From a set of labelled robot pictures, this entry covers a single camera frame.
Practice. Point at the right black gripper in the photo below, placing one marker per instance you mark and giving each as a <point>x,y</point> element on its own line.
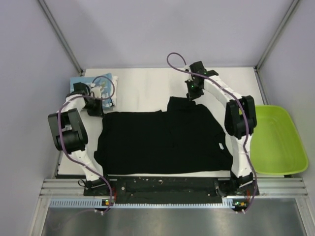
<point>191,96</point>

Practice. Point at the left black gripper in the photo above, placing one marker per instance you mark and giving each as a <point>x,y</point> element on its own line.
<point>99,111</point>

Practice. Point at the black t shirt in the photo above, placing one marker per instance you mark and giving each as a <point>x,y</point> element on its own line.
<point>186,138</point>

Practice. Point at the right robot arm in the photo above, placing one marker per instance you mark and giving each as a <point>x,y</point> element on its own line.
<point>239,120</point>

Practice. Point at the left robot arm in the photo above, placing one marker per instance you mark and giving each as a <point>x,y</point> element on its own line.
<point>70,136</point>

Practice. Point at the folded blue printed t shirt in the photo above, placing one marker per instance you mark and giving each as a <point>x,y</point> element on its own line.
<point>105,82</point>

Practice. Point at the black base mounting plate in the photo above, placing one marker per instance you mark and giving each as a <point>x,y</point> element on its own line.
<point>170,190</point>

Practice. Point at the green plastic bin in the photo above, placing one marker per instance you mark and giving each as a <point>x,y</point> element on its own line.
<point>276,146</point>

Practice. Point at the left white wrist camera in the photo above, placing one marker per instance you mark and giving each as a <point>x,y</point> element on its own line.
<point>95,91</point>

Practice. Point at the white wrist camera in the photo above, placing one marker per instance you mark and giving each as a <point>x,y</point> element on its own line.
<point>95,91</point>
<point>190,77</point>

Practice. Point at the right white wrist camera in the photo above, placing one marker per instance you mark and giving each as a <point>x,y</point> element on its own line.
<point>190,77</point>

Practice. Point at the left aluminium frame post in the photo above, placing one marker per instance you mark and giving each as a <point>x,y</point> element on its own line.
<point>60,36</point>

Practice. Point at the aluminium frame post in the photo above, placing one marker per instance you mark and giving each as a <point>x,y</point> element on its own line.
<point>276,36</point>
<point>60,36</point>

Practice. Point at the aluminium front rail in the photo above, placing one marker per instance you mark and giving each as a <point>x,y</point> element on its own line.
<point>268,188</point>

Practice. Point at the light blue cable duct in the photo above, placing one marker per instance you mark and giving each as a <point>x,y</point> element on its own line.
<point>103,204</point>

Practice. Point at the right aluminium frame post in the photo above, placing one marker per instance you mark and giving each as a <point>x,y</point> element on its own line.
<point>276,36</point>

